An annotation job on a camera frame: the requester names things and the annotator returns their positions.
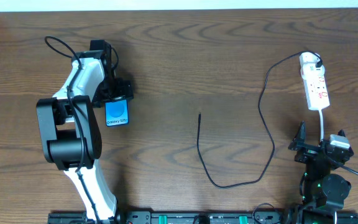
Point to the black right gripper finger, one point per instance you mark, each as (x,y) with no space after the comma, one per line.
(342,133)
(298,141)

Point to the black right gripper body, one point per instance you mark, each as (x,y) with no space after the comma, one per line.
(313,149)

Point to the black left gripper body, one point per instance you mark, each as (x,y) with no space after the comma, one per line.
(120,92)

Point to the blue screen smartphone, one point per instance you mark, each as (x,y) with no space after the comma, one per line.
(116,113)

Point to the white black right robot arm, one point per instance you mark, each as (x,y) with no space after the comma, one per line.
(323,193)

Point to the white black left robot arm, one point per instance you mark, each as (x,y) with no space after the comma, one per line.
(70,134)

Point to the white usb charger plug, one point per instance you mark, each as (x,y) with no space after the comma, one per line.
(311,66)

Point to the white power strip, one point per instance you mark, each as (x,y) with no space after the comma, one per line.
(316,93)

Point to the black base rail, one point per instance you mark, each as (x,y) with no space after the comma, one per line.
(189,218)

